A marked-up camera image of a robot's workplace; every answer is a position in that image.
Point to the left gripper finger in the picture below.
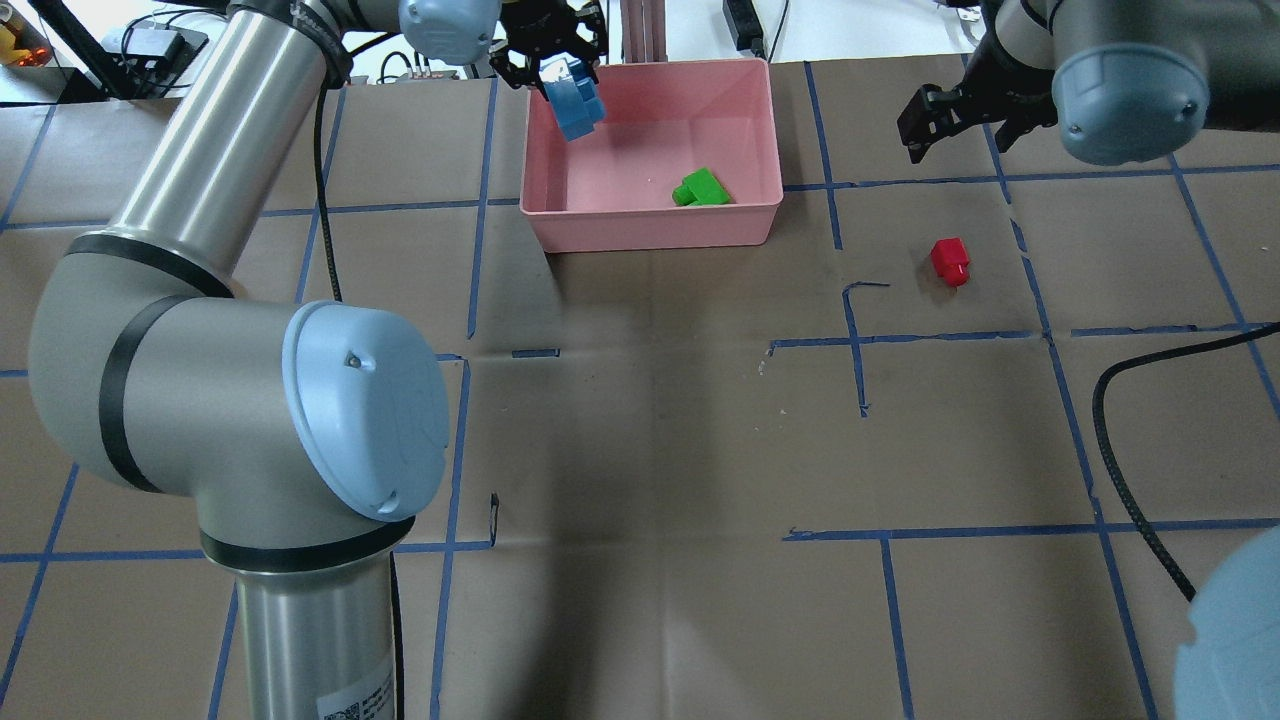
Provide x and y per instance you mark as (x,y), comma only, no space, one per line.
(518,67)
(591,45)

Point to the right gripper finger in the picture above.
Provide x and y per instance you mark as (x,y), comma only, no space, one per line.
(931,115)
(1013,129)

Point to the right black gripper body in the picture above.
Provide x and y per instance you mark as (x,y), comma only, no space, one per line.
(1012,98)

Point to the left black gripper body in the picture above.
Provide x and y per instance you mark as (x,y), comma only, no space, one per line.
(548,37)

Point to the blue toy block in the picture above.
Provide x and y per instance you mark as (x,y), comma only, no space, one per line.
(574,100)

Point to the red toy block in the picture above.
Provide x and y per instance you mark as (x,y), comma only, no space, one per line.
(950,261)

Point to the green toy block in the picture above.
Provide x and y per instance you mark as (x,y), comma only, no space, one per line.
(700,188)

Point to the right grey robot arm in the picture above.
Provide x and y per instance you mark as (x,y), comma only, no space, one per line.
(1122,81)

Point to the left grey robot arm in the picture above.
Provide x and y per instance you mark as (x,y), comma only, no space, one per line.
(309,436)

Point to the pink plastic box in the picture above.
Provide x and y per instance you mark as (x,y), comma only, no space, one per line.
(611,190)

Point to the black electronics box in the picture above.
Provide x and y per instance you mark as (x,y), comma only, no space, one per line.
(157,52)

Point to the black power strip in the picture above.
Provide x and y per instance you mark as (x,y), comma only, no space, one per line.
(745,27)

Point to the aluminium frame post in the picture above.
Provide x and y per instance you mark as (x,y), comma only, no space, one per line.
(644,31)

